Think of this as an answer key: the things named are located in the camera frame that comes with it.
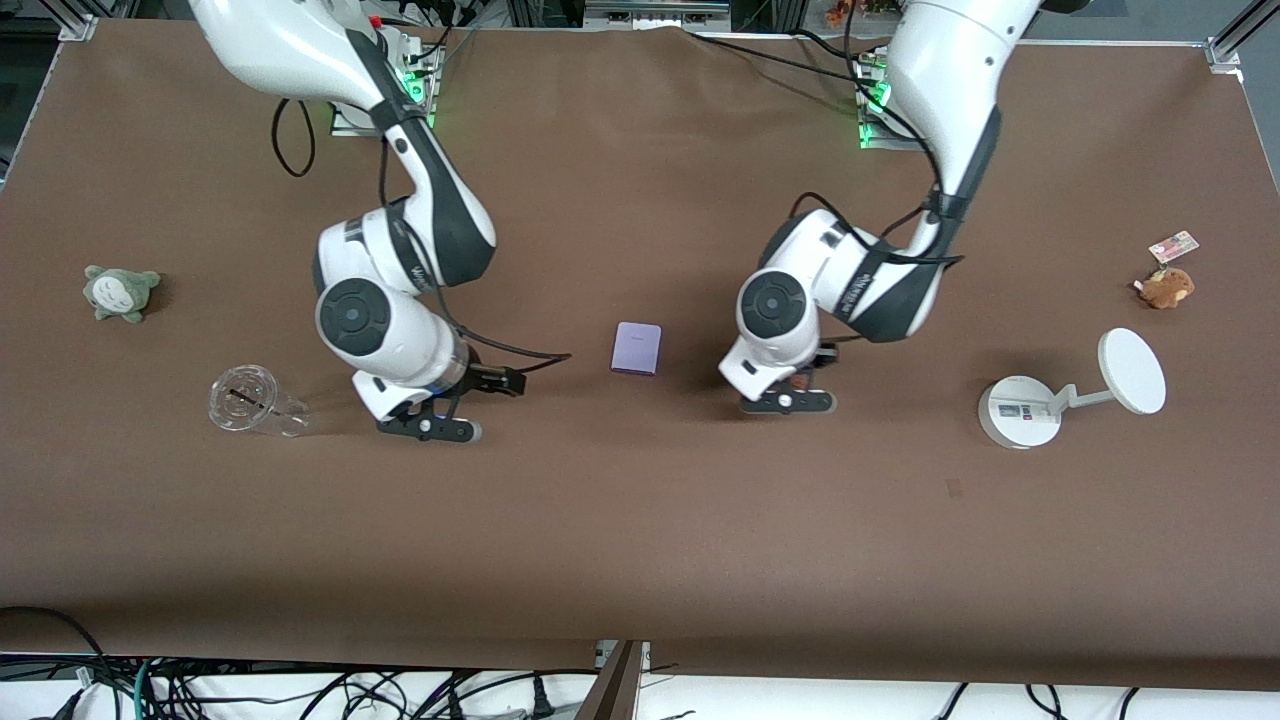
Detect grey green plush toy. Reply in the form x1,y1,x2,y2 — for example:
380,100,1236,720
82,265,162,324

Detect white round phone stand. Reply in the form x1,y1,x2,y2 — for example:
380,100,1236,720
977,327,1168,451

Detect brown table cover sheet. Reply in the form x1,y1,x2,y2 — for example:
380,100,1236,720
0,20,1280,693

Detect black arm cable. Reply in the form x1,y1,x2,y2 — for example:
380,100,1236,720
271,98,574,379
788,0,963,267

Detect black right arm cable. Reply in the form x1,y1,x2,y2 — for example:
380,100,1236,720
271,98,574,379

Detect small purple box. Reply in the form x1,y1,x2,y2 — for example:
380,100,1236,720
611,322,663,376

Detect brown wooden beam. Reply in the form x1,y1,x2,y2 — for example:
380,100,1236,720
574,640,647,720

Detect thick black floor cable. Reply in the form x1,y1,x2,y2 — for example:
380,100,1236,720
0,605,111,701

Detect silver aluminium frame rail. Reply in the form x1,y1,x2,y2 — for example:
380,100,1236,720
584,0,733,32

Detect small brown plush toy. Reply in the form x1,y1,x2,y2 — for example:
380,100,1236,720
1133,266,1196,310

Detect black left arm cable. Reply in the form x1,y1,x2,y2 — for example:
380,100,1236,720
788,0,963,267

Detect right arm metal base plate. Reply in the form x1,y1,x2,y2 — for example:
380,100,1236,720
330,30,442,137

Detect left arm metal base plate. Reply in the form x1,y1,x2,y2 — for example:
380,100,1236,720
857,48,936,151

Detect long black base cable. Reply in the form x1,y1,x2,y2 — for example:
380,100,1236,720
685,30,881,89

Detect clear plastic cup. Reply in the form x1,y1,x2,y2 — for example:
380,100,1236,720
207,364,311,438

